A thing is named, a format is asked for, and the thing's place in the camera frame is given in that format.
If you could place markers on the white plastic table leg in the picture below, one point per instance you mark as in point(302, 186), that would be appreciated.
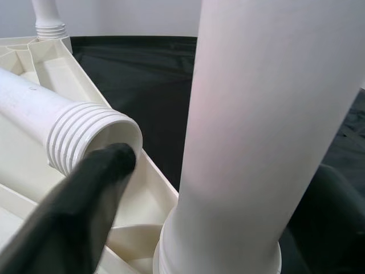
point(42, 108)
point(47, 17)
point(256, 128)

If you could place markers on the white plastic table top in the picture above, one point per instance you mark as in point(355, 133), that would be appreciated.
point(57, 57)

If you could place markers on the black tablecloth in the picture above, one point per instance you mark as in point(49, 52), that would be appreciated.
point(142, 85)

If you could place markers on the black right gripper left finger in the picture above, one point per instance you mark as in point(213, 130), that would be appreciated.
point(65, 222)

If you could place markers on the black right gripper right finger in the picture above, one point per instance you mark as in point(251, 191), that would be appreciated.
point(330, 228)

